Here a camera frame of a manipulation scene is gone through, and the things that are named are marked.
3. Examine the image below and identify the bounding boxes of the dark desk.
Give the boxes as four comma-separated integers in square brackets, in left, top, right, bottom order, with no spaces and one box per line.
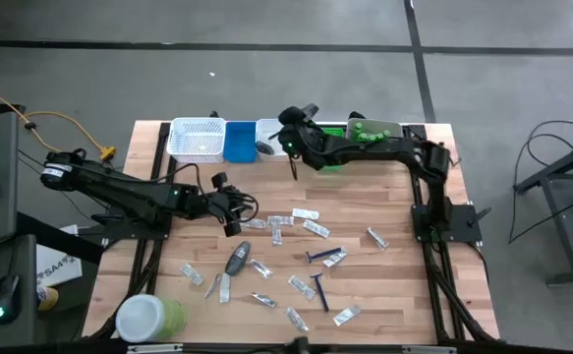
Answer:
[0,234,38,348]

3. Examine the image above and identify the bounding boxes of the yellow cable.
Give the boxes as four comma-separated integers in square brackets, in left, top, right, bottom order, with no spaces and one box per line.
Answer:
[0,80,117,159]

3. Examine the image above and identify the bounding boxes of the clear plastic packet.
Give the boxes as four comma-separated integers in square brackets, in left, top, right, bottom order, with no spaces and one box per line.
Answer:
[179,263,205,287]

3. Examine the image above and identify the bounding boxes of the silver metal tweezers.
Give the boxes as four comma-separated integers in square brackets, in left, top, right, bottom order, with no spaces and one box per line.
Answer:
[203,272,222,300]

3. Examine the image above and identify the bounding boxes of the silver nail clipper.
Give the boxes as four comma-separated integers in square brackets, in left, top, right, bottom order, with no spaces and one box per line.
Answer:
[251,291,278,309]

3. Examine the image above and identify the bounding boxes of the white plastic bin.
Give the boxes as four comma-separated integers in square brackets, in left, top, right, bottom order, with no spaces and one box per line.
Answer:
[345,117,405,145]
[255,117,291,163]

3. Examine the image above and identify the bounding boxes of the blue disposable razor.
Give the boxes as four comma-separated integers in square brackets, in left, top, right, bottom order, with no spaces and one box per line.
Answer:
[305,246,343,265]
[309,272,330,313]

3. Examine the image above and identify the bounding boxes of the green disinfecting wipes canister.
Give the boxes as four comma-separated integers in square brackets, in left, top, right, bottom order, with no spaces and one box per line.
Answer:
[114,293,188,344]

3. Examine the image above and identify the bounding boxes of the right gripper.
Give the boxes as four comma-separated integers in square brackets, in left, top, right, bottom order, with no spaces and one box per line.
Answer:
[267,105,322,153]

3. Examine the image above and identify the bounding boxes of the black computer mouse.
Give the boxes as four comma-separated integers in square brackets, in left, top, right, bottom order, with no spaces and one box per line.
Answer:
[0,273,22,325]

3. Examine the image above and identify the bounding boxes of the blue plastic basket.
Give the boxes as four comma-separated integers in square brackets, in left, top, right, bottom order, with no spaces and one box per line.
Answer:
[223,120,258,164]

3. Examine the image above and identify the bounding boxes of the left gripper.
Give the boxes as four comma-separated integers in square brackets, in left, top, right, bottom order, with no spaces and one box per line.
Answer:
[201,171,248,238]

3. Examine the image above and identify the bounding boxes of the white paper packet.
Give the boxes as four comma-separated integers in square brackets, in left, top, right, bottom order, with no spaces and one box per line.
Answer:
[218,272,232,304]

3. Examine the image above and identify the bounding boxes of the silver metal bar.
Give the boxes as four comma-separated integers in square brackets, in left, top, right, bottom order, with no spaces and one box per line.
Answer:
[126,343,185,354]

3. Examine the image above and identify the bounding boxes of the green plastic basket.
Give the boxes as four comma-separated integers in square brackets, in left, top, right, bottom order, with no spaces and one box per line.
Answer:
[315,126,345,172]

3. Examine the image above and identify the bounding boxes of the packaged nail clipper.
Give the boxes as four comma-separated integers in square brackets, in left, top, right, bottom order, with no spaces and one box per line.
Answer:
[248,258,274,281]

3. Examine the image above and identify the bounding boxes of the white perforated plastic basket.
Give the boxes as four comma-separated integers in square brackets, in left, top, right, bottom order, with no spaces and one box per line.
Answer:
[166,116,227,164]

